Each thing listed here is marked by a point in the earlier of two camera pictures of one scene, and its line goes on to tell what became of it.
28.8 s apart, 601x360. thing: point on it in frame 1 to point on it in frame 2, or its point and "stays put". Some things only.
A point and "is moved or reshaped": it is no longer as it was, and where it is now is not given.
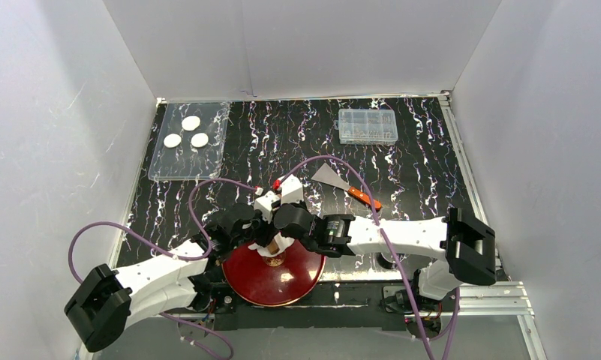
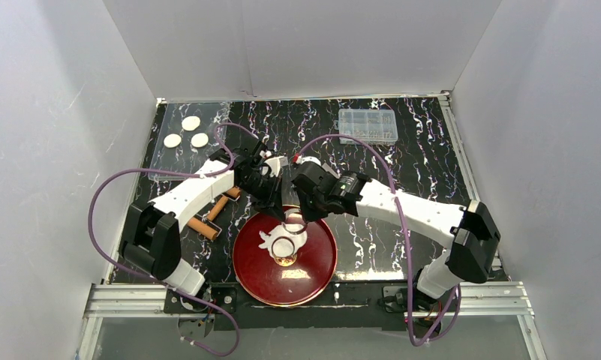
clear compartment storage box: [367, 126] stays put
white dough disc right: [199, 139] stays put
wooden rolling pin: [273, 247] to [204, 228]
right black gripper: [284, 230] to [309, 202]
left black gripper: [256, 234] to [268, 199]
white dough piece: [282, 242] is moved or reshaped
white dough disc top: [190, 123] stays put
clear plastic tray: [190, 142] stays put
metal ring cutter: [386, 263] is moved or reshaped
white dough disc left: [172, 140] stays put
